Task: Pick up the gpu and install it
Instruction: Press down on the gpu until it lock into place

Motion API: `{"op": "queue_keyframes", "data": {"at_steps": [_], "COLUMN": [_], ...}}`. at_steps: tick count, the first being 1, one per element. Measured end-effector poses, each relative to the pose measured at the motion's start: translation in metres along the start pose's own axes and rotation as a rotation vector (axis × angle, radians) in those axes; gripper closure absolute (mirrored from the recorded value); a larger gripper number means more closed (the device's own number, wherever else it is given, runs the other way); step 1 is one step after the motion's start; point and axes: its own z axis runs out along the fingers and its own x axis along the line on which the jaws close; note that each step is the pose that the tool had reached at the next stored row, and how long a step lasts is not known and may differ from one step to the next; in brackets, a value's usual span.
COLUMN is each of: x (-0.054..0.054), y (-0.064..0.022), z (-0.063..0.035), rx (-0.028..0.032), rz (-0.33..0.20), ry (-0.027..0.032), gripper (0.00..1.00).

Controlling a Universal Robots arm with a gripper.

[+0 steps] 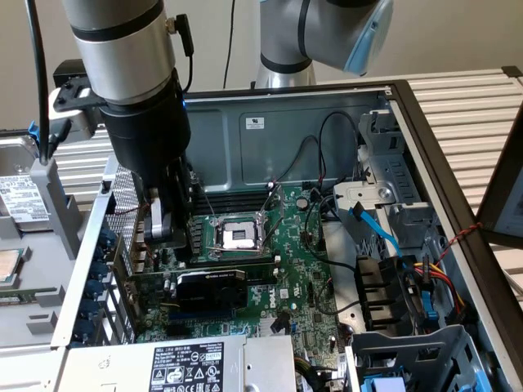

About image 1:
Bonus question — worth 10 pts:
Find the dark framed side panel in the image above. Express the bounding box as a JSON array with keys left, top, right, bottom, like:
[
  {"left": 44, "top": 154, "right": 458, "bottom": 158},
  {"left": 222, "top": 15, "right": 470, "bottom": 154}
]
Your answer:
[{"left": 476, "top": 108, "right": 523, "bottom": 246}]

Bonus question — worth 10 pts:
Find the black box device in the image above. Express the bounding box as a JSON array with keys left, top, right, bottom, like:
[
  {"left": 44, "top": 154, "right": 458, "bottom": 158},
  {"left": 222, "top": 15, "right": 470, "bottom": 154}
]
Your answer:
[{"left": 52, "top": 59, "right": 89, "bottom": 89}]

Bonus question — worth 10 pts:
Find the hard disk with blue bracket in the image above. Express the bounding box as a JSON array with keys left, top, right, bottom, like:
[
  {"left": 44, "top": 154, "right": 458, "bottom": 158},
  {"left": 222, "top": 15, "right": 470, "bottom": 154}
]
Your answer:
[{"left": 0, "top": 120, "right": 56, "bottom": 234}]

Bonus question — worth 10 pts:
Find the blue flat SATA wire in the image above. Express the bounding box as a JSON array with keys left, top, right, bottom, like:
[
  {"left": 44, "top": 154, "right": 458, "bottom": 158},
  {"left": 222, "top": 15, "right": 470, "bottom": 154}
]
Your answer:
[{"left": 349, "top": 202, "right": 409, "bottom": 269}]

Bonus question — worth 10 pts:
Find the green motherboard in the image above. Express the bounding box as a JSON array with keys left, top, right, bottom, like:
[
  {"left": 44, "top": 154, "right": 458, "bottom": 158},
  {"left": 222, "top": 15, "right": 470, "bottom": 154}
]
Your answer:
[{"left": 129, "top": 185, "right": 341, "bottom": 367}]

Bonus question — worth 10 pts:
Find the black green graphics card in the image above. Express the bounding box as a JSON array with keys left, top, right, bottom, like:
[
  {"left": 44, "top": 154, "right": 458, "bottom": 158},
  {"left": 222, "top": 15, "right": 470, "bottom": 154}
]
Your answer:
[{"left": 117, "top": 244, "right": 249, "bottom": 312}]

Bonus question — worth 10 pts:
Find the metal socket cover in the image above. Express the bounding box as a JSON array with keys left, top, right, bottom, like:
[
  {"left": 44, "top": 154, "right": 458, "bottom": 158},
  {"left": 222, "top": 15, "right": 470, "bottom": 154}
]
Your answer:
[{"left": 257, "top": 182, "right": 286, "bottom": 224}]

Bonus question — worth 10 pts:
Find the blue expansion slot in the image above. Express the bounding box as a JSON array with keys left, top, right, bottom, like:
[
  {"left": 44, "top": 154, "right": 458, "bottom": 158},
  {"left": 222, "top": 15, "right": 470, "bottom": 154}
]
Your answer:
[{"left": 169, "top": 312, "right": 235, "bottom": 323}]

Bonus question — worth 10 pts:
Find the thin black wire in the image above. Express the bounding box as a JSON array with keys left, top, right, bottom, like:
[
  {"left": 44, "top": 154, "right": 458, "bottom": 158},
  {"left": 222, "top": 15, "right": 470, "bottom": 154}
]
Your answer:
[
  {"left": 317, "top": 109, "right": 361, "bottom": 193},
  {"left": 304, "top": 194, "right": 357, "bottom": 273},
  {"left": 281, "top": 135, "right": 320, "bottom": 183}
]

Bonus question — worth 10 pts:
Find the blue plastic disk carrier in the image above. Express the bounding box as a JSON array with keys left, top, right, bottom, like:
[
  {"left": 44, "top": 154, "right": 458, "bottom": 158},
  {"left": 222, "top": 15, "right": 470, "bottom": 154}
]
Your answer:
[{"left": 361, "top": 374, "right": 409, "bottom": 392}]

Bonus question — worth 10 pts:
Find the CPU socket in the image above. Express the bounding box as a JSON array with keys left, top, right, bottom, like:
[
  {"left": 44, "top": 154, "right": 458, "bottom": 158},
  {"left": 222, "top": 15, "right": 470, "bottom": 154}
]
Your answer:
[{"left": 203, "top": 212, "right": 274, "bottom": 262}]

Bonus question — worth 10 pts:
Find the grey open PC case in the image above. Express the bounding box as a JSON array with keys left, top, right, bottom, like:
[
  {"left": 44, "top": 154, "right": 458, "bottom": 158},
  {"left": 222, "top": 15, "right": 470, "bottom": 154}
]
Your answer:
[{"left": 51, "top": 78, "right": 523, "bottom": 392}]

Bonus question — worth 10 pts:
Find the green RAM stick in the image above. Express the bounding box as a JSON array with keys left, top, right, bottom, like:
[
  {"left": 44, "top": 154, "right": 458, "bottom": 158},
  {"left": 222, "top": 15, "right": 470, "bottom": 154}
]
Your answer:
[
  {"left": 0, "top": 287, "right": 58, "bottom": 307},
  {"left": 244, "top": 261, "right": 276, "bottom": 286}
]

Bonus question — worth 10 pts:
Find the grey power supply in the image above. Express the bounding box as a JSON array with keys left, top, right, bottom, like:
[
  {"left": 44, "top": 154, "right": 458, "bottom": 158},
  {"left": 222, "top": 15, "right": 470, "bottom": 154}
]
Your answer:
[{"left": 52, "top": 334, "right": 297, "bottom": 392}]

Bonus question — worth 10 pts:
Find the grey plastic parts rack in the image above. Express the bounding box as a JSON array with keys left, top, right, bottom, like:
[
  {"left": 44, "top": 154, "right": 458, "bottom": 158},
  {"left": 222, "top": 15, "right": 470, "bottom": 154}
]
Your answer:
[{"left": 0, "top": 157, "right": 110, "bottom": 348}]

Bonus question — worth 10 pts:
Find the black table end cap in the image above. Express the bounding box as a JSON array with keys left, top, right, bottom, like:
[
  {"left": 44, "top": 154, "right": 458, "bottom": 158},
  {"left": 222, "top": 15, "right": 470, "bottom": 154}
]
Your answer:
[{"left": 501, "top": 65, "right": 523, "bottom": 89}]

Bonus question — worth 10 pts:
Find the black plastic fan shroud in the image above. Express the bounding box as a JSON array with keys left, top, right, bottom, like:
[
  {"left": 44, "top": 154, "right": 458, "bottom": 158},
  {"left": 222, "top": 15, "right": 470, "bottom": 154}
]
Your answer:
[{"left": 353, "top": 255, "right": 414, "bottom": 332}]

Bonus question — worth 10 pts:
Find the small finned chipset heatsink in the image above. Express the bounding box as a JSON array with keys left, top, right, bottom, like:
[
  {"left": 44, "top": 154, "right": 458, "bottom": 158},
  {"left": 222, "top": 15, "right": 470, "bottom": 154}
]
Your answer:
[{"left": 259, "top": 316, "right": 287, "bottom": 336}]

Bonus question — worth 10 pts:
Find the thin metal locking lever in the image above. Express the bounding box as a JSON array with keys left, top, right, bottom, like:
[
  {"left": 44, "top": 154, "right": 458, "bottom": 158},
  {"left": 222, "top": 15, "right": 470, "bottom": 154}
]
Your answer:
[
  {"left": 194, "top": 179, "right": 220, "bottom": 225},
  {"left": 263, "top": 216, "right": 285, "bottom": 256}
]

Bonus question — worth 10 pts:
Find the red black twisted wire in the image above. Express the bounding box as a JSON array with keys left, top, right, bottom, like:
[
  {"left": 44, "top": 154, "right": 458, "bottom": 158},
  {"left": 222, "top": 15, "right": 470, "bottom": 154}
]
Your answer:
[
  {"left": 113, "top": 202, "right": 160, "bottom": 262},
  {"left": 435, "top": 222, "right": 485, "bottom": 266}
]

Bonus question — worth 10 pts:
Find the yellow black wire bundle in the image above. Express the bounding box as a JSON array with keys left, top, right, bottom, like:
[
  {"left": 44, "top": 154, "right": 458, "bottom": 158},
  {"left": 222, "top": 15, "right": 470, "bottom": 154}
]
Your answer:
[{"left": 294, "top": 355, "right": 348, "bottom": 383}]

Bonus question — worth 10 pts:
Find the thin black hanging cable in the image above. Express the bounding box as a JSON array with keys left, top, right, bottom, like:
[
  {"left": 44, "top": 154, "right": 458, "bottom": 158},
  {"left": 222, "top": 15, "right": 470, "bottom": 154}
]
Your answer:
[{"left": 222, "top": 0, "right": 238, "bottom": 89}]

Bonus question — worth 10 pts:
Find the black angled connector cable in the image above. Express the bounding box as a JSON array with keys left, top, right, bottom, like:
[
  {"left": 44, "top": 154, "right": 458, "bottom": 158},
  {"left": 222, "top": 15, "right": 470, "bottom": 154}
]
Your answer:
[{"left": 165, "top": 14, "right": 195, "bottom": 93}]

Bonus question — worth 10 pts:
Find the silver metal disk bay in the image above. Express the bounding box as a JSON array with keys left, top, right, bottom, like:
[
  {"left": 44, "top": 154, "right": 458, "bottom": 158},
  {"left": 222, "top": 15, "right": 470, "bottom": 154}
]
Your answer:
[{"left": 333, "top": 109, "right": 440, "bottom": 262}]

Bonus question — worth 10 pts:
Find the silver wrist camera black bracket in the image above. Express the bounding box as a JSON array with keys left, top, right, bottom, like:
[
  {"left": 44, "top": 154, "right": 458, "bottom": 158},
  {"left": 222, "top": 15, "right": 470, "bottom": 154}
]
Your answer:
[{"left": 47, "top": 76, "right": 106, "bottom": 145}]

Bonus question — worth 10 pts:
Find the thick black camera cable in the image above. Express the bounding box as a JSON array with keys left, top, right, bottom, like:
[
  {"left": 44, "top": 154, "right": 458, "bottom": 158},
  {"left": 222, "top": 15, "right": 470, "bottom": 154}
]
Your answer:
[{"left": 25, "top": 0, "right": 73, "bottom": 161}]

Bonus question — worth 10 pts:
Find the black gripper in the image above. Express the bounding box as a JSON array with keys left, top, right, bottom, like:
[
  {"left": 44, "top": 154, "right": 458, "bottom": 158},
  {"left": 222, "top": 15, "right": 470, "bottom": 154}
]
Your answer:
[{"left": 100, "top": 69, "right": 194, "bottom": 249}]

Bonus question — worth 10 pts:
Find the blue wire with blue plug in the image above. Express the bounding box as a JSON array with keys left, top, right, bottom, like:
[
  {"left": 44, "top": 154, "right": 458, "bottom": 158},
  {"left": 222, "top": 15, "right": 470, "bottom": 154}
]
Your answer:
[{"left": 419, "top": 285, "right": 439, "bottom": 324}]

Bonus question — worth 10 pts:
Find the grey metal disk bay cage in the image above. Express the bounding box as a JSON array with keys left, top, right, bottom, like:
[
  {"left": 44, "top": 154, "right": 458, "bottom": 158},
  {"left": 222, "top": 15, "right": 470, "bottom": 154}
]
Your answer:
[{"left": 345, "top": 324, "right": 498, "bottom": 392}]

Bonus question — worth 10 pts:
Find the silver CPU chip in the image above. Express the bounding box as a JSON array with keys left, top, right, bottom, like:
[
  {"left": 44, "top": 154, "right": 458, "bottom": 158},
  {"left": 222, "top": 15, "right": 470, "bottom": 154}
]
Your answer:
[{"left": 0, "top": 247, "right": 24, "bottom": 285}]

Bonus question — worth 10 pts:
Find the multicolour disk power wire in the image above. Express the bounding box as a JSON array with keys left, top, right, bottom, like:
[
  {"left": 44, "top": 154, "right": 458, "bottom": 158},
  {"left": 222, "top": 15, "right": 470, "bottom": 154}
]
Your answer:
[{"left": 402, "top": 252, "right": 469, "bottom": 326}]

